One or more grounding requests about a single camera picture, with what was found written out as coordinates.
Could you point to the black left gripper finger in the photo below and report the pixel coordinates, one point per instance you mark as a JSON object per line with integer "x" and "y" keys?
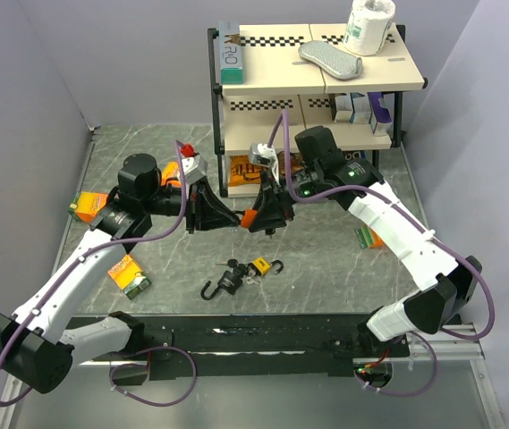
{"x": 210, "y": 206}
{"x": 216, "y": 220}

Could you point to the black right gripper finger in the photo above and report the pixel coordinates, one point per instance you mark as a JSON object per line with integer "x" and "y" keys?
{"x": 267, "y": 198}
{"x": 266, "y": 220}

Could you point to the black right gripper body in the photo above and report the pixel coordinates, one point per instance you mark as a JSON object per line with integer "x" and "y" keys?
{"x": 285, "y": 198}

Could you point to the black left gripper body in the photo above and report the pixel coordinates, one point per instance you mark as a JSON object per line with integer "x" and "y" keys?
{"x": 191, "y": 206}

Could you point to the orange padlock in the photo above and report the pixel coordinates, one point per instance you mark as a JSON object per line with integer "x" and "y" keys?
{"x": 246, "y": 216}

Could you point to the yellow padlock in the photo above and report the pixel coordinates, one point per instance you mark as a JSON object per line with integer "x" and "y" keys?
{"x": 260, "y": 267}

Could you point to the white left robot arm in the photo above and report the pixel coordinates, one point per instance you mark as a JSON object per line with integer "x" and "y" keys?
{"x": 36, "y": 346}

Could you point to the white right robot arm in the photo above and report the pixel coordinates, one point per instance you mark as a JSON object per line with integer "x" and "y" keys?
{"x": 445, "y": 281}

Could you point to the orange box by right arm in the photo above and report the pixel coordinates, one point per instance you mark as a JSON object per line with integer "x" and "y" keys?
{"x": 368, "y": 238}

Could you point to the black key bunch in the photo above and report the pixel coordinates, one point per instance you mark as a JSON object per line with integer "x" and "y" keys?
{"x": 234, "y": 263}

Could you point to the orange green snack box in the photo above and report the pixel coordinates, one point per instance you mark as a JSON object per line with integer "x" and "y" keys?
{"x": 169, "y": 175}

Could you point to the kettle chips bag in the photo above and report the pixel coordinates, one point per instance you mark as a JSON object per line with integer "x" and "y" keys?
{"x": 244, "y": 177}

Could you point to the black padlock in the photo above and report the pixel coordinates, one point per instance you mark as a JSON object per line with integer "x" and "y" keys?
{"x": 230, "y": 282}

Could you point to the blue doritos bag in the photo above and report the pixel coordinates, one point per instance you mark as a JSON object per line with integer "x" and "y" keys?
{"x": 351, "y": 155}

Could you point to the orange snack box front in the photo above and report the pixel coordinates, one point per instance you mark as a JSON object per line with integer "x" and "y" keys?
{"x": 129, "y": 277}

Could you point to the white small carton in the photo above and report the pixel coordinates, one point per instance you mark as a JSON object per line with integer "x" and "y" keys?
{"x": 342, "y": 108}

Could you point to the orange green striped box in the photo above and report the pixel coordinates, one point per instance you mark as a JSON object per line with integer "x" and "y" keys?
{"x": 85, "y": 206}

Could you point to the white blue carton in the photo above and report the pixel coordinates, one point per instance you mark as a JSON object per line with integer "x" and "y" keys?
{"x": 361, "y": 109}

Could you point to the beige two-tier shelf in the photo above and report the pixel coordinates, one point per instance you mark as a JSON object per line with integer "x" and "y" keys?
{"x": 276, "y": 78}

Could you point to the purple white carton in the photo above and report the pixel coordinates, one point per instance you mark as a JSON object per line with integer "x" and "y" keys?
{"x": 380, "y": 120}

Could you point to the teal rio box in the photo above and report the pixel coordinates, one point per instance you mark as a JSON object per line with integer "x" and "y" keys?
{"x": 230, "y": 53}

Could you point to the grey sponge pouch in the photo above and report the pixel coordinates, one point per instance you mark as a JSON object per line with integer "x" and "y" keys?
{"x": 335, "y": 62}

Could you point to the white toilet paper roll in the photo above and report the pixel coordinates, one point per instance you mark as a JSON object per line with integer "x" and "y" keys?
{"x": 367, "y": 26}

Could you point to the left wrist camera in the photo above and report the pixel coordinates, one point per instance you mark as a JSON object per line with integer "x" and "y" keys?
{"x": 194, "y": 166}

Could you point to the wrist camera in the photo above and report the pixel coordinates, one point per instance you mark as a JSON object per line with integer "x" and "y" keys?
{"x": 194, "y": 166}
{"x": 264, "y": 155}

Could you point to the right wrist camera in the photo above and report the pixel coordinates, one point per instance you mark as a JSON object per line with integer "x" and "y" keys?
{"x": 264, "y": 155}

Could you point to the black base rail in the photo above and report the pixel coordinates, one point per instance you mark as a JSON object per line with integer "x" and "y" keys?
{"x": 234, "y": 345}

